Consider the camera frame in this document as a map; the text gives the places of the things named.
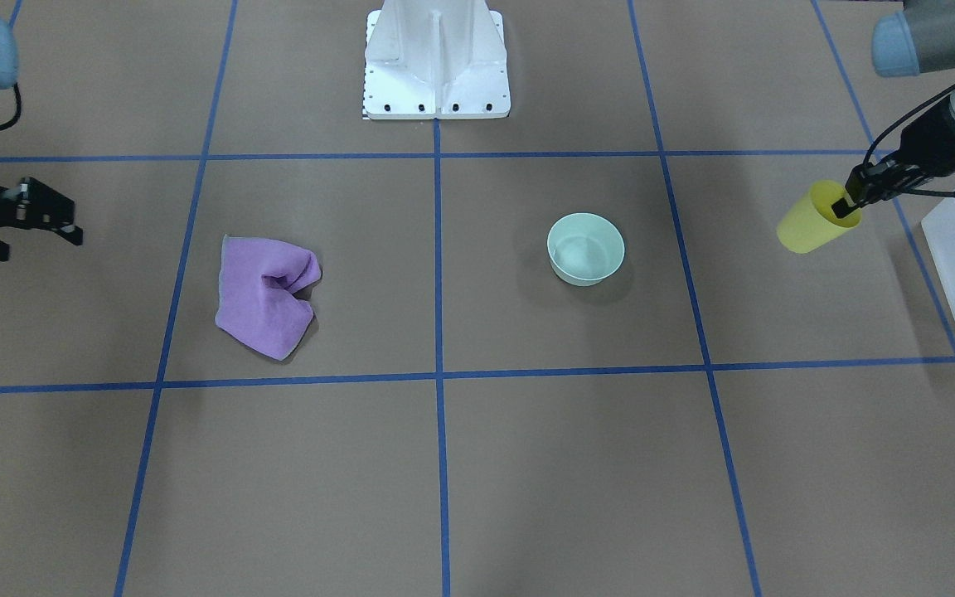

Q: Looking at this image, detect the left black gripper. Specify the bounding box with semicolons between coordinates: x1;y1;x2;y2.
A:
831;104;955;220

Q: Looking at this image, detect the mint green bowl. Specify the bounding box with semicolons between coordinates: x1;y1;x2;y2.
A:
545;212;626;287

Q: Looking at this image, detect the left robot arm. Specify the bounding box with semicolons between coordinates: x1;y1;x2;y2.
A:
830;1;955;219

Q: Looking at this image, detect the yellow plastic cup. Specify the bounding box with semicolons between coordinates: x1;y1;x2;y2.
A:
776;180;863;255

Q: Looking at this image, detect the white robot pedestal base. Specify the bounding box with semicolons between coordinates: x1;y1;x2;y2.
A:
361;1;511;120

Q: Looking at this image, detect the purple cleaning cloth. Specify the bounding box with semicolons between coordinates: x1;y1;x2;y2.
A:
215;235;322;362

